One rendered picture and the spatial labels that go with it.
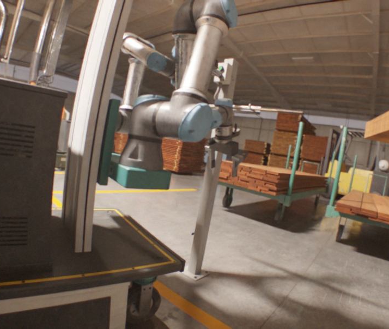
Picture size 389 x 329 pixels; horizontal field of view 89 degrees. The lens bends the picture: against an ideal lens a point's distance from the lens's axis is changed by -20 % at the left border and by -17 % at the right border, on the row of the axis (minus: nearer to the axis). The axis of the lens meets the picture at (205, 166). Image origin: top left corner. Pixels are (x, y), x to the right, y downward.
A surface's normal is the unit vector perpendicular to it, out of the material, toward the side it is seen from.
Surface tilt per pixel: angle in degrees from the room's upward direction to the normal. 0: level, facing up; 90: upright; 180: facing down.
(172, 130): 125
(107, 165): 90
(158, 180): 90
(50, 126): 90
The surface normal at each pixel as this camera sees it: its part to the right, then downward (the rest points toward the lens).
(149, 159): 0.58, -0.15
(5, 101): 0.64, 0.17
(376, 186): -0.55, -0.04
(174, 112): -0.38, -0.18
